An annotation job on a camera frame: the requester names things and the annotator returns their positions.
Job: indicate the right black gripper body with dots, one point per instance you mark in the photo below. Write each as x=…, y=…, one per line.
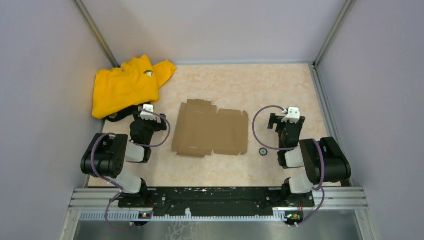
x=281, y=126

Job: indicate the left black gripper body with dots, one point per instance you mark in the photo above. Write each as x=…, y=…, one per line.
x=151, y=126

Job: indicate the brown cardboard box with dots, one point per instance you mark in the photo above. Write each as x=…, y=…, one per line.
x=203, y=129

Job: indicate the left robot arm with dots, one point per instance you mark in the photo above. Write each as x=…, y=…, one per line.
x=107, y=154

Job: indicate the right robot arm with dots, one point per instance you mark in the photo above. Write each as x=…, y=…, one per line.
x=323, y=160

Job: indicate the black garment under shirt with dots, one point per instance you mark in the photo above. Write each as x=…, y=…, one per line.
x=122, y=114

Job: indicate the yellow shirt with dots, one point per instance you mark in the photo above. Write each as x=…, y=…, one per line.
x=135, y=82

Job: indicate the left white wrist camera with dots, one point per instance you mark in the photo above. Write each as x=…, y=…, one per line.
x=147, y=112

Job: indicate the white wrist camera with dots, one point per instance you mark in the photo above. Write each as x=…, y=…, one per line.
x=292, y=115
x=147, y=112

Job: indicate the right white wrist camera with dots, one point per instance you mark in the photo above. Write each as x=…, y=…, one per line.
x=292, y=115

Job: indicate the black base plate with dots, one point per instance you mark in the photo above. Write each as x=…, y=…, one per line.
x=219, y=201

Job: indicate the aluminium frame rail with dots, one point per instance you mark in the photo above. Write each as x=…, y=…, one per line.
x=93, y=204

